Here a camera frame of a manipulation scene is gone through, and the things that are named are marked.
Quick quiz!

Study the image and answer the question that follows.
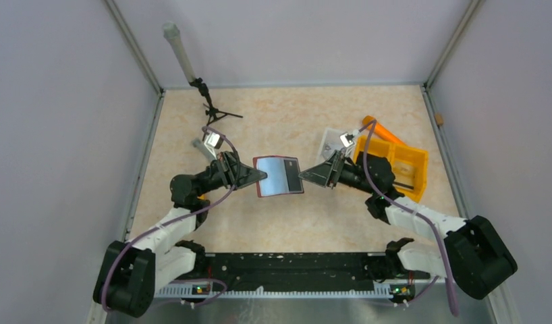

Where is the yellow plastic double bin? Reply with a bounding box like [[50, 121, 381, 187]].
[[367, 138, 429, 203]]

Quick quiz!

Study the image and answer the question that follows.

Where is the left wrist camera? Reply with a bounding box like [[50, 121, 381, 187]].
[[203, 133, 224, 150]]

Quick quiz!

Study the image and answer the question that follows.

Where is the orange plastic cylinder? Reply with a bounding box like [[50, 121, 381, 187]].
[[362, 115, 406, 145]]

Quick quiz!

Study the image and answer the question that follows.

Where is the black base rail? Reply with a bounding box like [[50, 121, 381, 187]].
[[178, 252, 430, 292]]

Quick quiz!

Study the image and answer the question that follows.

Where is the small brown wall knob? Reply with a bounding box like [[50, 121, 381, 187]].
[[434, 113, 444, 127]]

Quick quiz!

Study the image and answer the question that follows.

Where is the dark grey credit card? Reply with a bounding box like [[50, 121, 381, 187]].
[[284, 159, 304, 193]]

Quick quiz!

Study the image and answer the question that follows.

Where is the grey tube on tripod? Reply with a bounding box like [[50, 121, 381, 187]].
[[162, 22, 196, 85]]

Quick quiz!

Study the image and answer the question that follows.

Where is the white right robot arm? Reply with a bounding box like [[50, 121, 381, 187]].
[[299, 151, 518, 300]]

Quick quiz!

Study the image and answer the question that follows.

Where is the grey toy block bar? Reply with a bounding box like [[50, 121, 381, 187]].
[[191, 138, 216, 163]]

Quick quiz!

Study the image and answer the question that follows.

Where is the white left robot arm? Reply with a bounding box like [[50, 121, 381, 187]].
[[92, 151, 267, 317]]

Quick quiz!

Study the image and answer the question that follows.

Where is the black mini tripod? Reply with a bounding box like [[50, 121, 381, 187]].
[[188, 78, 244, 126]]

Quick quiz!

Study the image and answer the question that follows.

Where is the silver card in white bin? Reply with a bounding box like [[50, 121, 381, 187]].
[[320, 133, 343, 157]]

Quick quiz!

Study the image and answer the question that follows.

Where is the red card holder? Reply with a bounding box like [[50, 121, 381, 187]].
[[253, 155, 304, 198]]

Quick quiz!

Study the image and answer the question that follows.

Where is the white plastic bin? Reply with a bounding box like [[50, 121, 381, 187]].
[[315, 128, 355, 164]]

